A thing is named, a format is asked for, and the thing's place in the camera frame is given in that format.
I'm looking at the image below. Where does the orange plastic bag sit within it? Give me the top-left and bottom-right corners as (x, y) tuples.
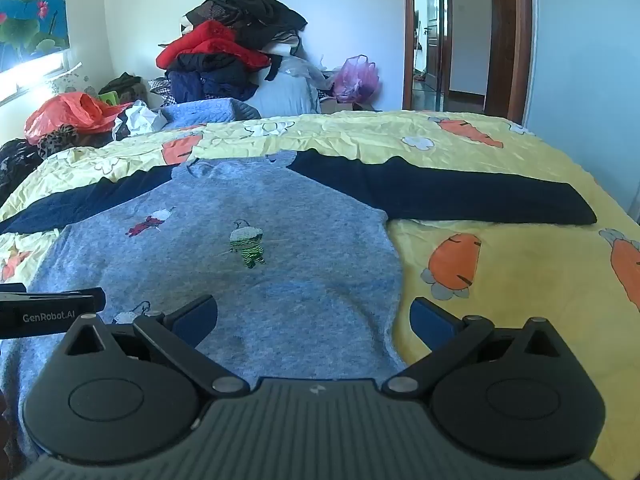
(24, 92), (134, 147)

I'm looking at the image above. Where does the cardboard box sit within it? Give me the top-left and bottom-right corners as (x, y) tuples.
(320, 97), (382, 114)

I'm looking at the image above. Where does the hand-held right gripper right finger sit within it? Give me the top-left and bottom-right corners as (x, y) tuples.
(381, 296), (576, 402)

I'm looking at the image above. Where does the yellow carrot print bedsheet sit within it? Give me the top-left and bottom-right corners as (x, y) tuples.
(0, 110), (640, 480)

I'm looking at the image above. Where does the red jacket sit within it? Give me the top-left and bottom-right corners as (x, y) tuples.
(156, 20), (273, 74)

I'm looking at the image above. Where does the pink plastic bag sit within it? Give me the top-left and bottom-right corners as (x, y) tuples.
(330, 55), (382, 104)

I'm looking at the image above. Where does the white crumpled plastic bag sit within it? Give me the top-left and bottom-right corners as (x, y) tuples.
(114, 100), (169, 139)

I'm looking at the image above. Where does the pale blue bed cover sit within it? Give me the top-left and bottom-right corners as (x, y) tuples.
(245, 57), (323, 117)

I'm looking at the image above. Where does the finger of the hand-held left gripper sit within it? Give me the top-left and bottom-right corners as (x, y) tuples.
(0, 284), (107, 315)

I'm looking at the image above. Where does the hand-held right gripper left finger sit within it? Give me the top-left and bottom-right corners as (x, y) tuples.
(62, 294), (251, 402)

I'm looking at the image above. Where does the bright window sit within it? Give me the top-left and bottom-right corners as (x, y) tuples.
(0, 50), (83, 107)

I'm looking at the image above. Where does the black garment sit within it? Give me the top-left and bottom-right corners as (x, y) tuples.
(182, 0), (309, 47)

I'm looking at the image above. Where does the dark olive bag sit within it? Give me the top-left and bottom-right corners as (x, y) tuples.
(100, 72), (151, 106)

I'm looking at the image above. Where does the navy jacket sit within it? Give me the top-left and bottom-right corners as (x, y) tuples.
(165, 52), (262, 104)

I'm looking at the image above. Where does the leopard print cloth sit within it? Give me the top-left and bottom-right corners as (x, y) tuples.
(37, 125), (82, 159)

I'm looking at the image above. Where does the lotus wall poster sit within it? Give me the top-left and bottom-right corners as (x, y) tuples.
(0, 0), (71, 70)

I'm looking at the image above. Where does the blue quilted blanket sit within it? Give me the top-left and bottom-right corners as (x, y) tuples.
(160, 97), (262, 129)

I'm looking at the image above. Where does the grey sweater with navy sleeves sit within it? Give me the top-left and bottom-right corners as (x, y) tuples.
(0, 149), (599, 411)

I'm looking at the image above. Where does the brown wooden door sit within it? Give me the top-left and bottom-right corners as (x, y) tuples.
(482, 0), (534, 127)

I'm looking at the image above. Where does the wooden door frame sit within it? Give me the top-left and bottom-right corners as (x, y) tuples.
(402, 0), (454, 112)

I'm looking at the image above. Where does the white garment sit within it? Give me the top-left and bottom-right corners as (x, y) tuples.
(260, 35), (302, 69)

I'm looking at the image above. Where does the black floral cloth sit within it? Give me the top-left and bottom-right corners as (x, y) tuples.
(0, 139), (44, 202)

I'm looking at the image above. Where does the clear plastic bag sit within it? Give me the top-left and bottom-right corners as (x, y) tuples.
(284, 55), (332, 92)

